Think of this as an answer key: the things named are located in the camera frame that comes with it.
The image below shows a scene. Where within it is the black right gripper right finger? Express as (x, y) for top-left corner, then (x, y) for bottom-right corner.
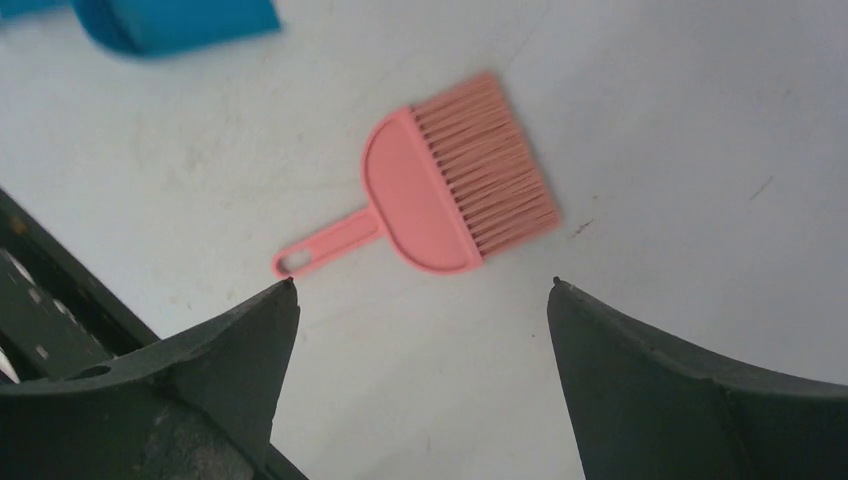
(547, 280), (847, 479)

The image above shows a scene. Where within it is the pink hand brush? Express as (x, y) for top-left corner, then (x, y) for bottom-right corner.
(271, 71), (562, 278)

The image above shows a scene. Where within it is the blue plastic dustpan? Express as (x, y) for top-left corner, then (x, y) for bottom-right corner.
(1, 0), (282, 59)

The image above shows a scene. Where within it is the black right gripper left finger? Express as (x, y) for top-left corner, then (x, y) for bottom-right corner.
(1, 279), (300, 479)

